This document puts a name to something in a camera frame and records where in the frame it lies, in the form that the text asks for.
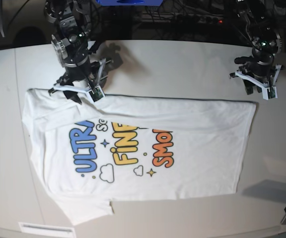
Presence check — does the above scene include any white label strip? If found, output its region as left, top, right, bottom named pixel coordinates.
left=18, top=222, right=75, bottom=238

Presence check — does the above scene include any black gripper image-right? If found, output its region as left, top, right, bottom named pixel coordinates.
left=234, top=53, right=274, bottom=95

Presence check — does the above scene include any blue box at top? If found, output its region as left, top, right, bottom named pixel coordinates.
left=96, top=0, right=163, bottom=6

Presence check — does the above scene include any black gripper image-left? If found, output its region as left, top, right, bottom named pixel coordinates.
left=57, top=59, right=108, bottom=105

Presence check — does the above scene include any white printed T-shirt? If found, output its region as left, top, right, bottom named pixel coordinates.
left=22, top=89, right=256, bottom=225

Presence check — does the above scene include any power strip with red light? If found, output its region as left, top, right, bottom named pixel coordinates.
left=176, top=14, right=224, bottom=25

